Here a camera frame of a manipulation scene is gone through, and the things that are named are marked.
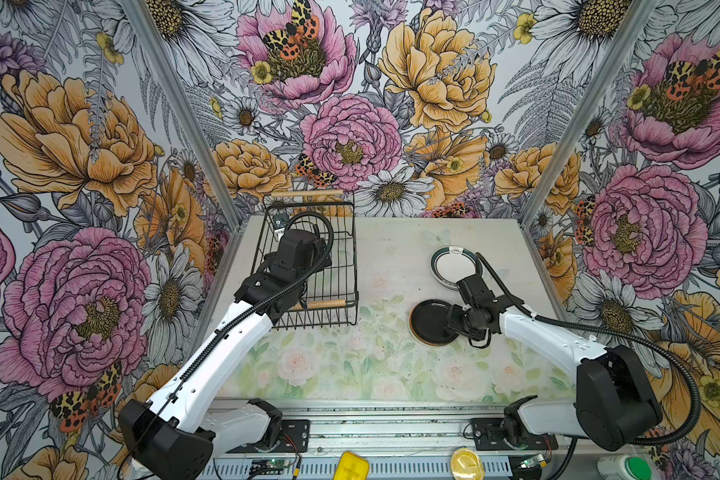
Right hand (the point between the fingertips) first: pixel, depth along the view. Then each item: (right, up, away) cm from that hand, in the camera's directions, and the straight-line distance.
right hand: (453, 335), depth 87 cm
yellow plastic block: (-28, -26, -17) cm, 42 cm away
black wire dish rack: (-35, +10, +2) cm, 37 cm away
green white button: (+29, -21, -23) cm, 43 cm away
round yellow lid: (-1, -26, -16) cm, 30 cm away
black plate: (-6, +2, +7) cm, 9 cm away
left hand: (-40, +22, -11) cm, 48 cm away
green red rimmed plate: (+5, +19, +20) cm, 28 cm away
